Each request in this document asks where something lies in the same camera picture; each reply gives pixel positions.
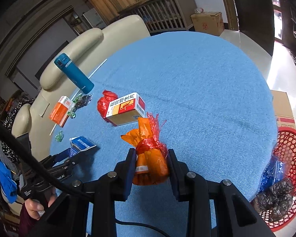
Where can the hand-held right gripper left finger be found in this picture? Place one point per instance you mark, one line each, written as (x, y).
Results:
(130, 170)

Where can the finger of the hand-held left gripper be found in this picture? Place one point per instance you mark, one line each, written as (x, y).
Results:
(61, 154)
(71, 164)

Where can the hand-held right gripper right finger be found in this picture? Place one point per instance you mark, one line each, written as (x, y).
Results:
(172, 175)

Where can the orange bag with red ribbon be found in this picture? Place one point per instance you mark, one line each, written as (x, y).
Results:
(150, 160)

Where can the blue cardboard box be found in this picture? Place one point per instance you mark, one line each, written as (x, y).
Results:
(82, 143)

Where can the dark patterned plastic bag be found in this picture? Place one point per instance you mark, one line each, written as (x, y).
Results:
(273, 197)

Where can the red mesh basket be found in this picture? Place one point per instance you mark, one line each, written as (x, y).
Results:
(294, 140)

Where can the person's left forearm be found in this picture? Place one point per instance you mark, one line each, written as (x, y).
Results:
(24, 224)

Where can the person's left hand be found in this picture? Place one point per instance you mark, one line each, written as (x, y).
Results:
(34, 207)

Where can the green candy wrapper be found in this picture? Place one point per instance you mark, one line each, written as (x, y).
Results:
(72, 114)
(59, 136)

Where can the blue jacket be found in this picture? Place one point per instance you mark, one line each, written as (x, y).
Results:
(5, 177)

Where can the beige paper slip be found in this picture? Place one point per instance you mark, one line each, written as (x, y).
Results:
(44, 108)

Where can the white and orange medicine box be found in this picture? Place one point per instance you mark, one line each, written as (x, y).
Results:
(128, 113)

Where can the clear bag of green candies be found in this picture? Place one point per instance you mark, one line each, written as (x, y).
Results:
(83, 101)

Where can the floral patterned cloth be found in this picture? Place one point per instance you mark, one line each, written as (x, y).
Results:
(17, 108)

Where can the red plastic bag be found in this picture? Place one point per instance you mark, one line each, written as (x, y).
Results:
(103, 105)

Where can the teal thermos bottle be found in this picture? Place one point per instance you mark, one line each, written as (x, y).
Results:
(74, 72)

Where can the thin white stick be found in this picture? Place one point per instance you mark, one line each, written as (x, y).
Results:
(98, 66)

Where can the cardboard box with red stripe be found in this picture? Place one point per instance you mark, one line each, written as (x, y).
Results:
(283, 108)

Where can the wooden display shelf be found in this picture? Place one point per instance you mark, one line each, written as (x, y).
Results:
(75, 22)

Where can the white refrigerator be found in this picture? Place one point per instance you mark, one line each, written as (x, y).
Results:
(95, 19)

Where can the cream leather sofa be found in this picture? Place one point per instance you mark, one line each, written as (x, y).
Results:
(123, 29)

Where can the plain brown cardboard box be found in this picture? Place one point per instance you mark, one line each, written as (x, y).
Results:
(207, 23)

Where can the wooden slatted crib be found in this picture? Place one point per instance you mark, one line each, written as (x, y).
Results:
(162, 12)

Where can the clear plastic bag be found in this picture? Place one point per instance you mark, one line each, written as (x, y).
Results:
(198, 10)

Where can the dark door with stained glass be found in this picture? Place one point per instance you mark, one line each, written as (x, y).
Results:
(254, 17)

